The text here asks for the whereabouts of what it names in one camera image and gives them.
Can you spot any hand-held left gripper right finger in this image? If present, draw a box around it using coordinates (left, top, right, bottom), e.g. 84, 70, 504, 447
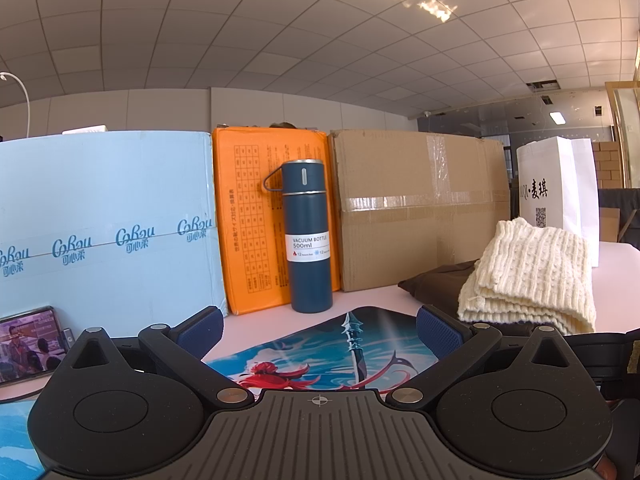
385, 305, 596, 408

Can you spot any dark brown cloth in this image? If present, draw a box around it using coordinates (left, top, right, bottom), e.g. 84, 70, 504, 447
398, 258, 531, 336

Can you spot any dark blue vacuum bottle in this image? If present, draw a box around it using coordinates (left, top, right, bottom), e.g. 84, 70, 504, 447
261, 159, 334, 314

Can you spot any brown cardboard box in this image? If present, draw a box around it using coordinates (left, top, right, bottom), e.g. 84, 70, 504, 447
327, 129, 512, 293

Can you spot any stack of cardboard boxes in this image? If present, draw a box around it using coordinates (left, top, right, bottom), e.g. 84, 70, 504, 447
591, 141, 626, 188

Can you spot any white paper bag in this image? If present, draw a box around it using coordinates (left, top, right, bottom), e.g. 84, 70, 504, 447
516, 136, 601, 268

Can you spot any orange cardboard box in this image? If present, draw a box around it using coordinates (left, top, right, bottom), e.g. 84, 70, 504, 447
211, 126, 343, 317

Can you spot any white cable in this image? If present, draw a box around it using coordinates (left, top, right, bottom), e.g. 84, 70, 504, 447
0, 71, 31, 138

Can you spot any smartphone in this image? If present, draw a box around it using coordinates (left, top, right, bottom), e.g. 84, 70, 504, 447
0, 305, 63, 387

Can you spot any black phone cable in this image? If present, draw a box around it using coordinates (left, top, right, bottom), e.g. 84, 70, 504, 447
0, 327, 76, 405

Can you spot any large light blue cardboard box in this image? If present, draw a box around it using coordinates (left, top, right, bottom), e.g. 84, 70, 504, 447
0, 131, 228, 326

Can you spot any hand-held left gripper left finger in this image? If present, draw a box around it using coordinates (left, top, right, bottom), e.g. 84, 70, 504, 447
50, 306, 256, 408

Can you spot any cream knit sweater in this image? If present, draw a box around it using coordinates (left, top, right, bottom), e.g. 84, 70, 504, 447
457, 217, 597, 335

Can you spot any printed desk mat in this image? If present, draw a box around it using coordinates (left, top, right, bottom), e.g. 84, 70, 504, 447
0, 305, 441, 480

